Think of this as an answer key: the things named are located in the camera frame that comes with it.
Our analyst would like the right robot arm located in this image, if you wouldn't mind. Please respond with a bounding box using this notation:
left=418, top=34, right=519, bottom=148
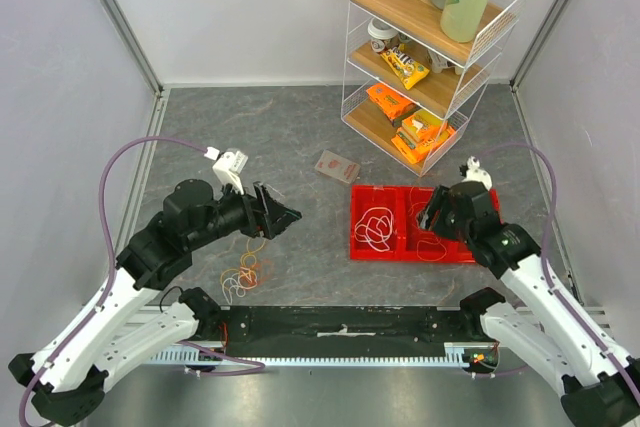
left=417, top=181, right=639, bottom=426

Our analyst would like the red three-compartment bin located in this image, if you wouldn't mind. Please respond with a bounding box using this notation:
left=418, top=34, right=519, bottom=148
left=349, top=185, right=474, bottom=264

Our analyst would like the grey slotted cable duct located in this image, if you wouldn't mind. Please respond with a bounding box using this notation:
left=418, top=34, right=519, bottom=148
left=145, top=345, right=469, bottom=368

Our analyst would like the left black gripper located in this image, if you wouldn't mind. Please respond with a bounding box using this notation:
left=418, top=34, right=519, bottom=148
left=187, top=176, right=302, bottom=251

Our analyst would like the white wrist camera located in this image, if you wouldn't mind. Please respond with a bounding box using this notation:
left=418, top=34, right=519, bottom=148
left=460, top=156, right=493, bottom=190
left=204, top=147, right=248, bottom=195

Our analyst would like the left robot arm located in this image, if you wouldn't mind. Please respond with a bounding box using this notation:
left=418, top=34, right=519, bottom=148
left=9, top=179, right=302, bottom=426

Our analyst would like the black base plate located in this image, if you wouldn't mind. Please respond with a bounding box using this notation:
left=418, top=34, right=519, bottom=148
left=220, top=306, right=493, bottom=358

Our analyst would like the white object on shelf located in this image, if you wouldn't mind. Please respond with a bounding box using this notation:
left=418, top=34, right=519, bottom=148
left=427, top=49, right=463, bottom=76

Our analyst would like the orange snack pack upper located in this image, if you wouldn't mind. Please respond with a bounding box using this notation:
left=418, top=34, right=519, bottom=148
left=366, top=83, right=415, bottom=122

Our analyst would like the yellow candy bag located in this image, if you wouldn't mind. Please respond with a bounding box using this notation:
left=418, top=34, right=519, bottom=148
left=380, top=47, right=430, bottom=90

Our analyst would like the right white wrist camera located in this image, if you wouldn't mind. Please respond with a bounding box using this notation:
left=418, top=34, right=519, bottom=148
left=460, top=156, right=493, bottom=190

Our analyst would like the white wire wooden shelf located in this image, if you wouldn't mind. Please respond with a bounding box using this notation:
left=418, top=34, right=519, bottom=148
left=341, top=0, right=526, bottom=176

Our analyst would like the orange snack box stack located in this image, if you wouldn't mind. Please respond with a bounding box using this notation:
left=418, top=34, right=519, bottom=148
left=391, top=109, right=456, bottom=164

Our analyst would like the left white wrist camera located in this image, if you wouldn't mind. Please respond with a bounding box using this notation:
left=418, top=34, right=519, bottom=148
left=204, top=147, right=248, bottom=195

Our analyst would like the white lidded cup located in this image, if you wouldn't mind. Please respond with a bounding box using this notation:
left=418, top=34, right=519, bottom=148
left=367, top=18, right=399, bottom=54

